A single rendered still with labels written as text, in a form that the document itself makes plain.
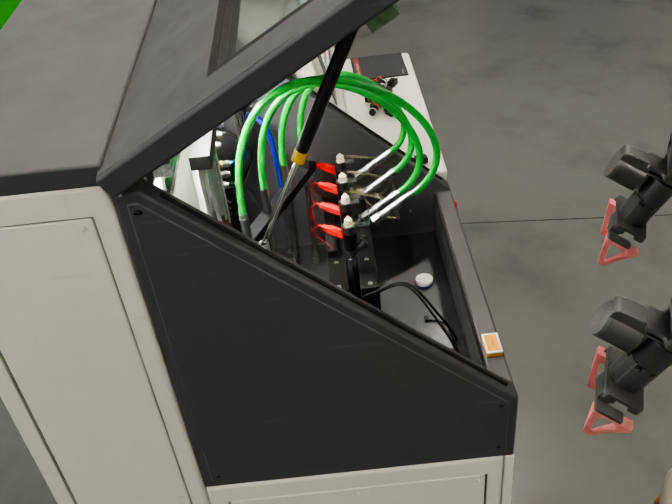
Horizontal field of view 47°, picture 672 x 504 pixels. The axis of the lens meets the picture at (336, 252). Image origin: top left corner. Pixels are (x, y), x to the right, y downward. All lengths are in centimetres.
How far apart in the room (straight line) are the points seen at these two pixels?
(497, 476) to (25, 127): 103
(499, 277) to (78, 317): 213
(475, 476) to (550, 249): 183
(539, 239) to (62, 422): 232
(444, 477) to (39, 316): 79
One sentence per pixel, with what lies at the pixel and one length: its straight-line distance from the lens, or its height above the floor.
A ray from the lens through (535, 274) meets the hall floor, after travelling 312.
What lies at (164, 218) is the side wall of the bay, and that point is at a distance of 108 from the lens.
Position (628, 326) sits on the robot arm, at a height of 120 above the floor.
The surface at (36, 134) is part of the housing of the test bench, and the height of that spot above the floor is 150.
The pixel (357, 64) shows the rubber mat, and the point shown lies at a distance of 244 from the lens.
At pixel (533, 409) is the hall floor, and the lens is 263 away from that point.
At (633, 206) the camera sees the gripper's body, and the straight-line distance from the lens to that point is 157.
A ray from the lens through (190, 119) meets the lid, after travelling 97.
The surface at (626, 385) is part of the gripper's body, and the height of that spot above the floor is 109.
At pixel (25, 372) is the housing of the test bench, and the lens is 133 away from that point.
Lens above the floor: 200
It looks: 38 degrees down
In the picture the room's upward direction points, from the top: 6 degrees counter-clockwise
